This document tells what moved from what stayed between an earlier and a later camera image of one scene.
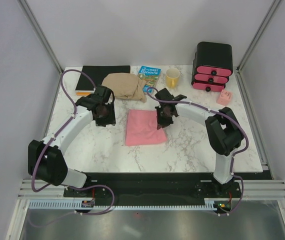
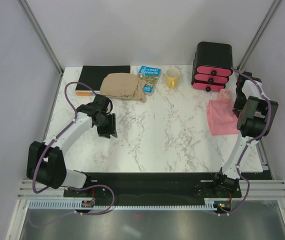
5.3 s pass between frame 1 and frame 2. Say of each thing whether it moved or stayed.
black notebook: stayed
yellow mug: stayed
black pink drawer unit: stayed
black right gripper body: moved
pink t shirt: moved
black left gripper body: moved
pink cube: stayed
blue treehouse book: stayed
